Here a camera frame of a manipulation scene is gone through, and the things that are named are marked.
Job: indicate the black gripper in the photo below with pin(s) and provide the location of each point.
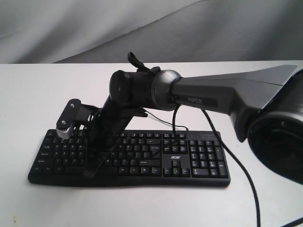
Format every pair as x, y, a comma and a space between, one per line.
106, 129

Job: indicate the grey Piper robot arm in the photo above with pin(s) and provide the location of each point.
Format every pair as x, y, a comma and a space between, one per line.
265, 107

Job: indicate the black Acer keyboard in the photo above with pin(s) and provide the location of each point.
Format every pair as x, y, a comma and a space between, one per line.
142, 158

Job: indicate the grey fabric backdrop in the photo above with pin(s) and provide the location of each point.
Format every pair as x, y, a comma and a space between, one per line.
104, 31

